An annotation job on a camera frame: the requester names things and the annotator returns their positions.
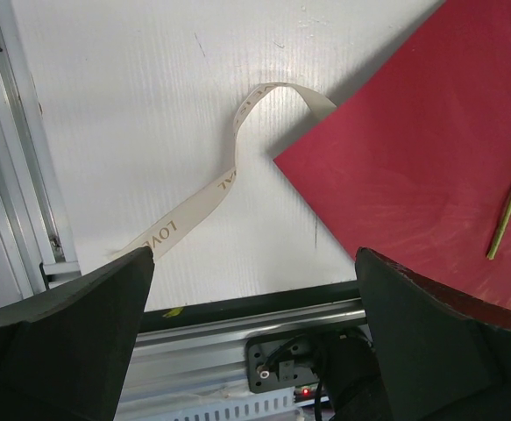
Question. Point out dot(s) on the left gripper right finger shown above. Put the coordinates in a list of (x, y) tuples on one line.
[(443, 354)]

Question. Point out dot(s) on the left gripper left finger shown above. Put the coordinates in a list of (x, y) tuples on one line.
[(64, 353)]

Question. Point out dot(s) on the cream printed ribbon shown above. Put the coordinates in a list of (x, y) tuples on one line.
[(169, 230)]

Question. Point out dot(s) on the brown red wrapping paper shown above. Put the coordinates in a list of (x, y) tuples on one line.
[(416, 165)]

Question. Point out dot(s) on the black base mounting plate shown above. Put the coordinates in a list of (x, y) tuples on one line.
[(286, 361)]

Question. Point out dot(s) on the aluminium front rail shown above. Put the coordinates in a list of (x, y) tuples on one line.
[(198, 356)]

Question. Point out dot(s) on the left white cable duct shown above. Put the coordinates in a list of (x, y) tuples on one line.
[(253, 407)]

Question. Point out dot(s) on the left aluminium frame post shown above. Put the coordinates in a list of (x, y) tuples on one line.
[(35, 232)]

